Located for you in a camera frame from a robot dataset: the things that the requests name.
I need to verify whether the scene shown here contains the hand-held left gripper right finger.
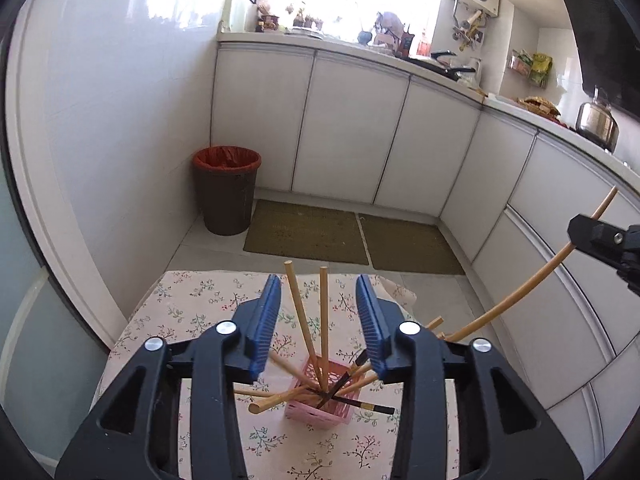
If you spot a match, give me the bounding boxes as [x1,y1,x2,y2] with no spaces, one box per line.
[355,274,583,480]

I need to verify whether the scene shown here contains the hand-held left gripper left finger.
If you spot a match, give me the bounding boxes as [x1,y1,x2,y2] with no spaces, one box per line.
[55,274,283,480]

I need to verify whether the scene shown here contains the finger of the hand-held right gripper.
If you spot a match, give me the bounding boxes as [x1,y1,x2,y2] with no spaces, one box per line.
[567,214,640,296]

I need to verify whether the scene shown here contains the bunch of chopsticks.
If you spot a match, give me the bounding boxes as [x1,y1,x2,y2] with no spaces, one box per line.
[232,260,446,416]

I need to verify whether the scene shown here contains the pink perforated plastic basket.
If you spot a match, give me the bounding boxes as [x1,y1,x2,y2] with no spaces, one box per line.
[284,355,353,431]

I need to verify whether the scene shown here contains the wooden chopstick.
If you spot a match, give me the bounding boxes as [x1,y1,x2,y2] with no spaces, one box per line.
[442,186,619,343]

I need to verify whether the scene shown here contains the white cabinet under stove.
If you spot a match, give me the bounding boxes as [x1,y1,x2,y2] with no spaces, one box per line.
[440,105,640,461]

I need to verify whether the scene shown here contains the floral tablecloth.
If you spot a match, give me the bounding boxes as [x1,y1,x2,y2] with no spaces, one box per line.
[82,270,461,480]

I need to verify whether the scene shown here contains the large olive floor mat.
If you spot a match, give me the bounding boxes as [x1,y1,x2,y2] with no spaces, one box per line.
[243,199,370,265]

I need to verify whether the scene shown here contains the steel kettle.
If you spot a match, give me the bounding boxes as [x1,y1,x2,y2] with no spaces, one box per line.
[575,87,621,154]

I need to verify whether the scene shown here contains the brown trash bin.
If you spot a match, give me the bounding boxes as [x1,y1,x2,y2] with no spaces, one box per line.
[193,146,262,237]

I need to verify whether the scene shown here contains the wicker tray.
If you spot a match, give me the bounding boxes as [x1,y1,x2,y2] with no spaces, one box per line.
[517,95,562,119]

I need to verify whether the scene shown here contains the red trash bag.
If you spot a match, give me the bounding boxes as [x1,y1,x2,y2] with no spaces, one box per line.
[193,146,262,172]

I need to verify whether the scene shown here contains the green snack bags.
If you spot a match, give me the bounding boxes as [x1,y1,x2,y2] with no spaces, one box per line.
[509,49,554,89]

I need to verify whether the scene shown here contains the black range hood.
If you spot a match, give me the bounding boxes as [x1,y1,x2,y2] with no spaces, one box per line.
[552,0,640,122]

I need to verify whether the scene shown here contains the white cabinet under window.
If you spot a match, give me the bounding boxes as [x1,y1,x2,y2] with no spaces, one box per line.
[209,40,483,221]

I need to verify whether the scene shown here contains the black frying pan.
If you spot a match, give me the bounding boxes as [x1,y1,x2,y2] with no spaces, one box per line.
[429,50,477,82]

